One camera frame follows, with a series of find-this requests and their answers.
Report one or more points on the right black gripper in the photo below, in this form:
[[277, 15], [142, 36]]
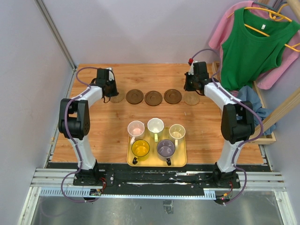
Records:
[[186, 87]]

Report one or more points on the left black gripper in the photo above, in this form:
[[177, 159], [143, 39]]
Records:
[[115, 92]]

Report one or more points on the light wooden coaster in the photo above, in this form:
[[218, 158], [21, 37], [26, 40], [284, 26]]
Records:
[[191, 98]]

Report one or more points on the woven rattan coaster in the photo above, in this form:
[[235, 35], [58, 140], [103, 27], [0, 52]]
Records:
[[118, 98]]

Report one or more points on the brown coaster top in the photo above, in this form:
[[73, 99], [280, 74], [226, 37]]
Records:
[[172, 96]]

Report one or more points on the brown coaster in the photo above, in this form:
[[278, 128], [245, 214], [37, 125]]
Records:
[[134, 96], [153, 98], [172, 96]]

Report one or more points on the brown coaster bottom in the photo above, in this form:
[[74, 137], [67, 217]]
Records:
[[153, 98]]

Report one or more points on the cream cup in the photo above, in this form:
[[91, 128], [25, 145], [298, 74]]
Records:
[[177, 134]]

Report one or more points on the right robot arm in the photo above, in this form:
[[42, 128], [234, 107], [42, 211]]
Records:
[[237, 121]]

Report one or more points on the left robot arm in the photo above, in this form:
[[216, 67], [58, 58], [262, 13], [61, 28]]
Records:
[[74, 123]]

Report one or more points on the pink translucent cup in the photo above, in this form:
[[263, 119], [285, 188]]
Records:
[[136, 130]]

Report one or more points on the blue crumpled cloth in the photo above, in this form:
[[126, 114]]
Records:
[[246, 93]]

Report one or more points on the green tank top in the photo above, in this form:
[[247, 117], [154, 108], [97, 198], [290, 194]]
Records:
[[247, 53]]

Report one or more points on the yellow plastic tray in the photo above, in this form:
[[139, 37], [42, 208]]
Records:
[[179, 158]]

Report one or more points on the pink t-shirt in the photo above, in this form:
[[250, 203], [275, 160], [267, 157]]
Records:
[[265, 80]]

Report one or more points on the yellow clothes hanger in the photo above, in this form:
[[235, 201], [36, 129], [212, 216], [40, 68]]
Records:
[[271, 12]]

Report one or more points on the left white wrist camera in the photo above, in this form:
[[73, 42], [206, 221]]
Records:
[[111, 74]]

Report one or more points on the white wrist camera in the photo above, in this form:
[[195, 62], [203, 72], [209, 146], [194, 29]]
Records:
[[191, 70], [111, 74]]

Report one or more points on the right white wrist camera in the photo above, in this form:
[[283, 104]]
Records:
[[191, 70]]

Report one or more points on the white cup green handle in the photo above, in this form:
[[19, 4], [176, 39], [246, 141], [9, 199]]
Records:
[[155, 127]]

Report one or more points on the yellow cup black handle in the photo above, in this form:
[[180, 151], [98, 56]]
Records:
[[140, 150]]

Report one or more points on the purple cup black handle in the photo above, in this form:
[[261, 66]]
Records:
[[166, 150]]

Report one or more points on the aluminium corner post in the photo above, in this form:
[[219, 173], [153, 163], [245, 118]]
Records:
[[55, 32]]

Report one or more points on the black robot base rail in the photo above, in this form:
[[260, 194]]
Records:
[[189, 180]]

